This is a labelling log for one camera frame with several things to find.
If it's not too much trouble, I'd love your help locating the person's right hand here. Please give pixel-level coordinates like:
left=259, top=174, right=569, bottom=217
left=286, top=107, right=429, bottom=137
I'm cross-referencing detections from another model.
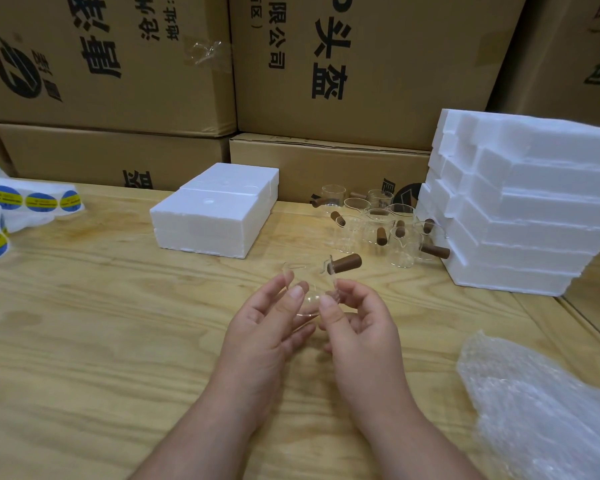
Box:
left=319, top=280, right=420, bottom=431

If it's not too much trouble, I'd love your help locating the person's right forearm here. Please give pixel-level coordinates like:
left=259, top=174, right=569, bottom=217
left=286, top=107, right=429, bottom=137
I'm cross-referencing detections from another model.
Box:
left=354, top=406, right=487, bottom=480

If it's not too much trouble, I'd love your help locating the person's left hand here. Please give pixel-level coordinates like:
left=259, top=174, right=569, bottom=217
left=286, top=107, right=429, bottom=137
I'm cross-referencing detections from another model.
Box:
left=214, top=272, right=317, bottom=420

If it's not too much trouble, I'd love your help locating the white foam box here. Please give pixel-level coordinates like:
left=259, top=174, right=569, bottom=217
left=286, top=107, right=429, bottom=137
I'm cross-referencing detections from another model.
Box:
left=150, top=163, right=280, bottom=259

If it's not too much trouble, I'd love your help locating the strip of round blue stickers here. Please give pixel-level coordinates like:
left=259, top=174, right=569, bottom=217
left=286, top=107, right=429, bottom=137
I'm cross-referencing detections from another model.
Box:
left=0, top=161, right=86, bottom=265

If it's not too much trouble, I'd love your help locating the clear tape scrap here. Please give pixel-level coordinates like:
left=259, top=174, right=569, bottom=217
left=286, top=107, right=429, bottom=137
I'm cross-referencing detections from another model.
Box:
left=189, top=41, right=224, bottom=66

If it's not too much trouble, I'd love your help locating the stack of brown cardboard boxes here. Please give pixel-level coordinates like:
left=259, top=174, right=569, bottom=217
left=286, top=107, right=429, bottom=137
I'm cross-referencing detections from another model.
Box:
left=0, top=0, right=600, bottom=206

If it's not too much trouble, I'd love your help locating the glass pitcher with wooden handle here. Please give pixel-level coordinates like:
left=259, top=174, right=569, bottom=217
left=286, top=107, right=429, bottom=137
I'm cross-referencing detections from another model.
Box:
left=282, top=253, right=363, bottom=318

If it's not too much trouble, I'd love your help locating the clear bubble wrap sheet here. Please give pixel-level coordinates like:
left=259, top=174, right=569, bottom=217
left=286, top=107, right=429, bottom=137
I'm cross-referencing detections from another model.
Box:
left=456, top=330, right=600, bottom=480

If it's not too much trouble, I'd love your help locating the person's left forearm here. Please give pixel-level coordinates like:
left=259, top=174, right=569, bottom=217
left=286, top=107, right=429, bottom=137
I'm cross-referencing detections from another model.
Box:
left=129, top=381, right=277, bottom=480

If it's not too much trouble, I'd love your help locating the stack of white foam trays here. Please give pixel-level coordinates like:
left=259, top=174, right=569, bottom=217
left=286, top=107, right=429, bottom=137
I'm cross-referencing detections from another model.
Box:
left=414, top=109, right=600, bottom=297

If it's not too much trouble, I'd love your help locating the group of glass handled cups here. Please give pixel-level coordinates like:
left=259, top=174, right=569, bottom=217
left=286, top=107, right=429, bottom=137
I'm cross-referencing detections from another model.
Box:
left=310, top=185, right=451, bottom=269

